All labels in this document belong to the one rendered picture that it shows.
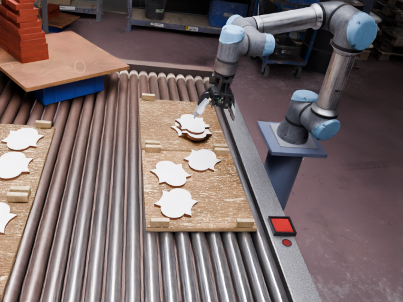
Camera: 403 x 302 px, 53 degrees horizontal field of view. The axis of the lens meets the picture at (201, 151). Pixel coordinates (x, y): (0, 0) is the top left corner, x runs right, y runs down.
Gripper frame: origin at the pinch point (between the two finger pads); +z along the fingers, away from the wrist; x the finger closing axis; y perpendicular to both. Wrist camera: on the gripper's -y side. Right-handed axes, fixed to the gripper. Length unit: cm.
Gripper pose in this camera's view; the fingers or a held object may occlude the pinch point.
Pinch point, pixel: (213, 118)
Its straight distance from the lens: 151.4
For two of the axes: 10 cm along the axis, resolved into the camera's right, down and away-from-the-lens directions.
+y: 1.5, 5.8, -8.0
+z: -1.6, 8.1, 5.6
